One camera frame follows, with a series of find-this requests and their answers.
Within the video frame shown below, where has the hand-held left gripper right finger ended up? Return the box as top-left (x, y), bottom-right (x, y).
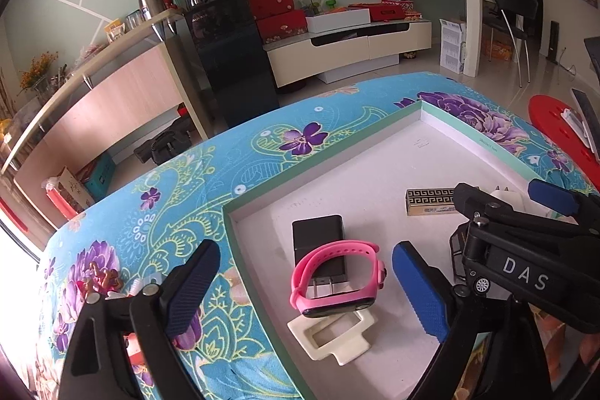
top-left (391, 241), bottom-right (556, 400)

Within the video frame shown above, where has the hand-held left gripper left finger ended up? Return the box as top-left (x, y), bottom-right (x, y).
top-left (57, 239), bottom-right (221, 400)

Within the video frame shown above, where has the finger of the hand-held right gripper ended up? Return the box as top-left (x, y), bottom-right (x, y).
top-left (527, 179), bottom-right (600, 223)
top-left (452, 183), bottom-right (600, 241)

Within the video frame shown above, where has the white charger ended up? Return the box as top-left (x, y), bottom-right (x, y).
top-left (490, 185), bottom-right (535, 213)

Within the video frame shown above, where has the black toy car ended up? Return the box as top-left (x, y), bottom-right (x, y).
top-left (449, 226), bottom-right (493, 298)

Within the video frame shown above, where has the gold patterned lighter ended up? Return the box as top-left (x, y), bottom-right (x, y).
top-left (405, 188), bottom-right (462, 216)

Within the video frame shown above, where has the magenta toy with brown knobs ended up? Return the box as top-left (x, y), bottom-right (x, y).
top-left (77, 262), bottom-right (123, 302)

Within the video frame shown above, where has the pink smartwatch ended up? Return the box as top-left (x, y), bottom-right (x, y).
top-left (289, 241), bottom-right (387, 319)

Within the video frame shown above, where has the black charger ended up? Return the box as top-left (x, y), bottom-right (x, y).
top-left (291, 215), bottom-right (348, 295)

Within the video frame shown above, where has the cream socket adapter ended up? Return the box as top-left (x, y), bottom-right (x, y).
top-left (287, 309), bottom-right (378, 366)

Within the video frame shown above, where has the teal-edged white box lid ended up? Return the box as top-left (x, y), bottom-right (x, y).
top-left (224, 97), bottom-right (600, 400)

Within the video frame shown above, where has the red and white tube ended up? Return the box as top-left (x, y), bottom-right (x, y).
top-left (105, 277), bottom-right (160, 302)

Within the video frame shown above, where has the white plastic holder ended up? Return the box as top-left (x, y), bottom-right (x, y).
top-left (561, 108), bottom-right (594, 148)

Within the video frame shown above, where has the red stool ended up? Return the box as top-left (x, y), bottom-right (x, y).
top-left (528, 94), bottom-right (600, 185)

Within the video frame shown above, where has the floral blanket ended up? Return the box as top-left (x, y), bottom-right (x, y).
top-left (35, 72), bottom-right (600, 400)

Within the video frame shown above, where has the phone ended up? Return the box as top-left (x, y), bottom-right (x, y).
top-left (571, 88), bottom-right (600, 148)

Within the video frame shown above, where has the blue box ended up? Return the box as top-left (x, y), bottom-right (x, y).
top-left (82, 154), bottom-right (118, 199)

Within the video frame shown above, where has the black bag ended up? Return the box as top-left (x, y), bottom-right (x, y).
top-left (133, 121), bottom-right (193, 164)

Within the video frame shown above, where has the black slim tower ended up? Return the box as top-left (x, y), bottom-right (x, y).
top-left (546, 21), bottom-right (561, 66)

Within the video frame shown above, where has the red and white gift bag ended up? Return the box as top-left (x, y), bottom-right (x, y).
top-left (44, 168), bottom-right (95, 218)

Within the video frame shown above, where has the orange box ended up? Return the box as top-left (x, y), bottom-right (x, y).
top-left (485, 37), bottom-right (514, 62)

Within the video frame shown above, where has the black chair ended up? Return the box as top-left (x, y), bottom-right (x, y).
top-left (483, 0), bottom-right (540, 87)

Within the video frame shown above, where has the white desk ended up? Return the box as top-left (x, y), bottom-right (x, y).
top-left (398, 0), bottom-right (498, 77)

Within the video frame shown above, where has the wooden counter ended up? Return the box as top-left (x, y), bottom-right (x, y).
top-left (0, 9), bottom-right (212, 232)

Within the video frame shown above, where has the cream television stand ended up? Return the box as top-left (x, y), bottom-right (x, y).
top-left (262, 18), bottom-right (432, 89)

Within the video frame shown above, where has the red flat gift box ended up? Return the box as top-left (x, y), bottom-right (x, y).
top-left (366, 1), bottom-right (416, 22)

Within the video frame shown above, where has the black tea dispenser cabinet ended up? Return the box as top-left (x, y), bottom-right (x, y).
top-left (178, 0), bottom-right (279, 129)

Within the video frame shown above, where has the white flat box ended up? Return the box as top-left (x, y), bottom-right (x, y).
top-left (306, 9), bottom-right (371, 34)

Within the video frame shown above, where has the orange flower bouquet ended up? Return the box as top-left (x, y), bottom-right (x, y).
top-left (19, 51), bottom-right (59, 91)

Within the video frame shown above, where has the red floral gift box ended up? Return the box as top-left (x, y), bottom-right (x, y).
top-left (257, 11), bottom-right (308, 47)

